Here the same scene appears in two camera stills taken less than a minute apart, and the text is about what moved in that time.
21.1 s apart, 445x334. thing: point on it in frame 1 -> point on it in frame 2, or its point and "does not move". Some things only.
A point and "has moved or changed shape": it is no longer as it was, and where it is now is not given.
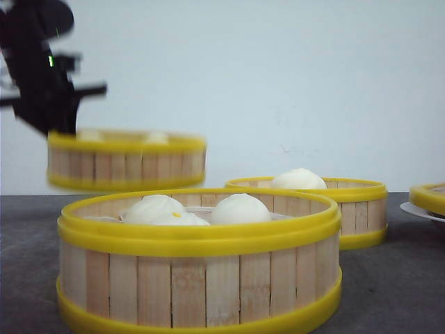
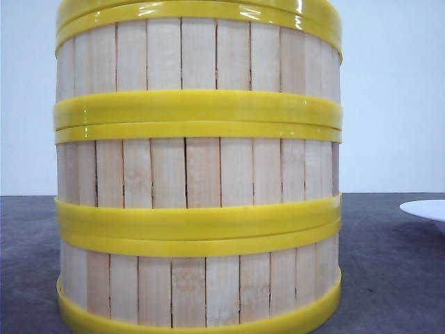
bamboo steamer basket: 126,161 has moved or changed shape
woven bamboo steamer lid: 430,195 -> 71,10
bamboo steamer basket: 199,261 does not move
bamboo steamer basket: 361,206 -> 199,50
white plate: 413,209 does not move
